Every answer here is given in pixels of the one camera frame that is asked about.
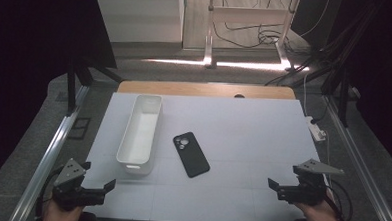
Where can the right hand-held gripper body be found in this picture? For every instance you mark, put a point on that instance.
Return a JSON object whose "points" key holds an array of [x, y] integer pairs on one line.
{"points": [[309, 190]]}

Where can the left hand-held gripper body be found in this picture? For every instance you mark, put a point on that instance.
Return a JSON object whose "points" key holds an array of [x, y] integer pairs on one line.
{"points": [[69, 193]]}

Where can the white plastic storage bin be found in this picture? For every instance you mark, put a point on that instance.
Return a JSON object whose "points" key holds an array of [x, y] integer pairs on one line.
{"points": [[139, 134]]}

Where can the black phone case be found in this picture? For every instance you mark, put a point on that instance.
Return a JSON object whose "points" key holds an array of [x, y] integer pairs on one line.
{"points": [[191, 154]]}

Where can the person's left hand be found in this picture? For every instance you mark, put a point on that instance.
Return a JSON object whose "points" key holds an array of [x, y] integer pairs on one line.
{"points": [[61, 215]]}

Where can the person's right hand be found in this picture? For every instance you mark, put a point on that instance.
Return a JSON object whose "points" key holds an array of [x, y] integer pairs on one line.
{"points": [[317, 217]]}

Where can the person's left leg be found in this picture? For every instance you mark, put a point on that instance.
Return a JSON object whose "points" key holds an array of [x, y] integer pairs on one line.
{"points": [[88, 219]]}

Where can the white cover board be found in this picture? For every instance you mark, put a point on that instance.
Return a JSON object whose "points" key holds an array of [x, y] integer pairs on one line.
{"points": [[236, 139]]}

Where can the black metal stand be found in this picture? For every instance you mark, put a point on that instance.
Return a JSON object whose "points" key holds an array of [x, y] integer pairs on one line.
{"points": [[343, 97], [72, 85]]}

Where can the black table grommet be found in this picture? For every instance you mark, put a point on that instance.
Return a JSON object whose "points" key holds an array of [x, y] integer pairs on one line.
{"points": [[239, 96]]}

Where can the wooden table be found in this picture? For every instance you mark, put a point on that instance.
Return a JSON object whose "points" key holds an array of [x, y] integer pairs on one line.
{"points": [[205, 90]]}

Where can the dark curtain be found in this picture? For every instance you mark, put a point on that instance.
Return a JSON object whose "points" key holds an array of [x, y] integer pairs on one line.
{"points": [[36, 50], [386, 65]]}

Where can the white cabinet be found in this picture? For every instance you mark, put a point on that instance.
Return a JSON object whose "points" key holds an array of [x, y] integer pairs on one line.
{"points": [[139, 18]]}

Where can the aluminium rail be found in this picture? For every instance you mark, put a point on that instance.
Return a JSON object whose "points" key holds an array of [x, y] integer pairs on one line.
{"points": [[48, 154], [361, 164]]}

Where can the white metal frame stand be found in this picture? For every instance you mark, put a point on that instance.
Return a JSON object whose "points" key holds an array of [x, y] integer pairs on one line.
{"points": [[208, 41]]}

